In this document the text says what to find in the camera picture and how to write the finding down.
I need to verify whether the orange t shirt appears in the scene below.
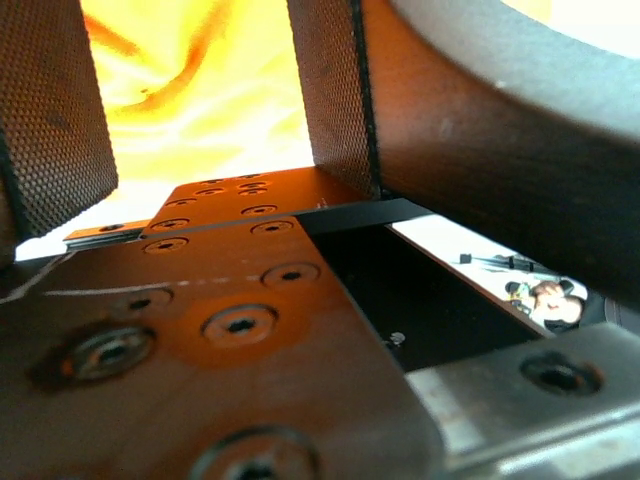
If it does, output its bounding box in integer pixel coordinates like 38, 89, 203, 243
17, 1, 312, 260

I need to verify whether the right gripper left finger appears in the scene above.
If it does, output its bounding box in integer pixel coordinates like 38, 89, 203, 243
1, 1, 118, 265

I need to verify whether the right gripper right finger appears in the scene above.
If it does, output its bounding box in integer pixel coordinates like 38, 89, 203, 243
287, 1, 639, 305

